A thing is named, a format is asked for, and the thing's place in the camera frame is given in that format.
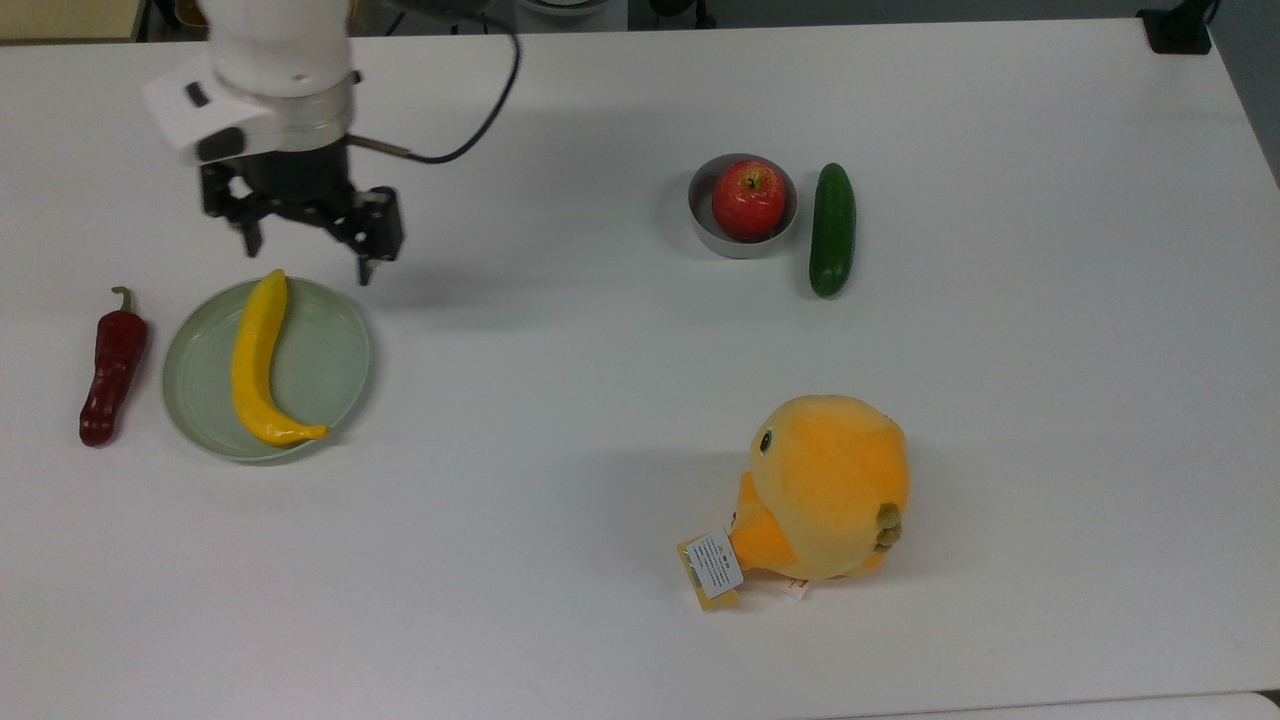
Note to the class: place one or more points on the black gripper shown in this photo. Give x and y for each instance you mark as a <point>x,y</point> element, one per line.
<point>295,185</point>

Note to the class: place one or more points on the red chili pepper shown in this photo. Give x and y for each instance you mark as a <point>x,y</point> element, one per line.
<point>115,370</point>

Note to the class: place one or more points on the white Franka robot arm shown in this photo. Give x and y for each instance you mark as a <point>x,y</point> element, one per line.
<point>280,50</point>

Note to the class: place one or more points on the pale green plastic plate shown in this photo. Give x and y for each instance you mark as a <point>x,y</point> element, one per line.
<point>320,370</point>

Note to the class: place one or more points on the yellow banana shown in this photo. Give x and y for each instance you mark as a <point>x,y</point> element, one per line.
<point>255,360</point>

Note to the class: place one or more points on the light wooden cabinet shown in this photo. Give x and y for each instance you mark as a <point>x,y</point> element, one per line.
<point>60,18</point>

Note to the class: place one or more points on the small round metal bowl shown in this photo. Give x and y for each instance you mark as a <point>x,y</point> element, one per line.
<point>700,218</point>

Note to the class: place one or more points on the red apple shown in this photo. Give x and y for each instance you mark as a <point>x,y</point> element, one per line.
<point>748,205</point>

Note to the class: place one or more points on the green cucumber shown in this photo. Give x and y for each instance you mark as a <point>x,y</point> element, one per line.
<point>832,230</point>

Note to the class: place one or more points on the white paper hang tag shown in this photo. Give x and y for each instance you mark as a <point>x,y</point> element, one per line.
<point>715,562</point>

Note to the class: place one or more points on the orange plush toy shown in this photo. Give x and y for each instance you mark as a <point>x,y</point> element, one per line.
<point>830,480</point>

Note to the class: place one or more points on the black camera stand base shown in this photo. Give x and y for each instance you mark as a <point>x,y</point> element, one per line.
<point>1175,30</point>

